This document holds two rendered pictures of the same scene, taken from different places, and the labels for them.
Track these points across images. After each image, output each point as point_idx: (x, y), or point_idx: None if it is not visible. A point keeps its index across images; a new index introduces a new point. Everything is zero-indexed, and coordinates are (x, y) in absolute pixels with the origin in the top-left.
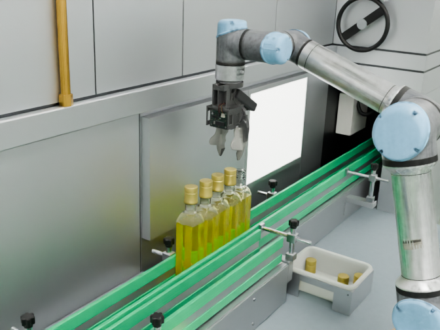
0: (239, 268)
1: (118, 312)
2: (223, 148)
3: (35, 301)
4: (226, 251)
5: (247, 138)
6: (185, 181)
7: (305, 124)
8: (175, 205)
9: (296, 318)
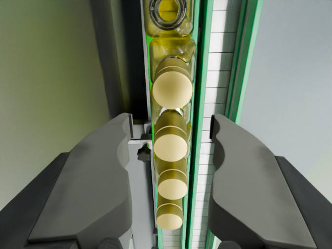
0: (239, 124)
1: (183, 224)
2: (132, 125)
3: (123, 237)
4: (201, 99)
5: (294, 167)
6: (69, 107)
7: None
8: (94, 118)
9: (261, 15)
